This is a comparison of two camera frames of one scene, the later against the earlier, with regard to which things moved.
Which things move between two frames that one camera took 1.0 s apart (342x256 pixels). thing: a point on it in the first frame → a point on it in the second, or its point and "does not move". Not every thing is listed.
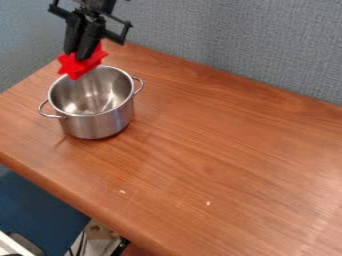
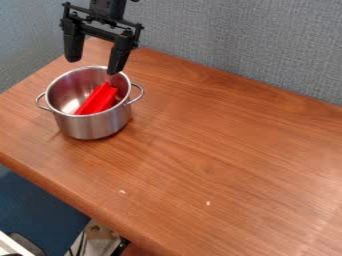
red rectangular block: (75, 67) → (99, 100)
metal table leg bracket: (95, 242) does not move
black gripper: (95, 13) → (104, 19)
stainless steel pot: (95, 104) does not move
